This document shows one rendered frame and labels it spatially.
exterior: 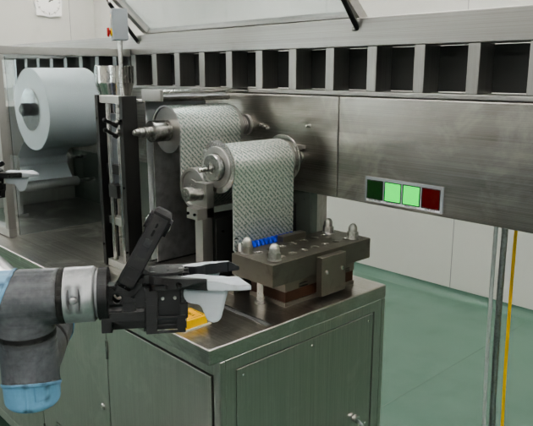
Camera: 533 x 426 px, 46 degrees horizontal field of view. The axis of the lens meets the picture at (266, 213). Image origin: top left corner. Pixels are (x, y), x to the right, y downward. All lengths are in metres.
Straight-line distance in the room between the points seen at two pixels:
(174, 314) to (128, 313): 0.06
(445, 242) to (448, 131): 2.87
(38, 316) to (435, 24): 1.20
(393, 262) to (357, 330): 2.95
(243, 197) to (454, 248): 2.87
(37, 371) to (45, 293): 0.11
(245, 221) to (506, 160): 0.70
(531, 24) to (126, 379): 1.38
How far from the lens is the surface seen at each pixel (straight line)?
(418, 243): 4.62
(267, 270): 1.62
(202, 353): 1.47
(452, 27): 1.67
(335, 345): 1.78
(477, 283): 4.44
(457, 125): 1.65
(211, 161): 1.75
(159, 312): 0.86
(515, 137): 1.58
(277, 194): 1.85
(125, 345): 1.83
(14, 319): 0.88
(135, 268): 0.85
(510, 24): 1.60
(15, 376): 0.91
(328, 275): 1.74
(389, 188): 1.77
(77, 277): 0.86
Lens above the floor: 1.51
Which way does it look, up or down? 13 degrees down
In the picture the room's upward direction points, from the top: straight up
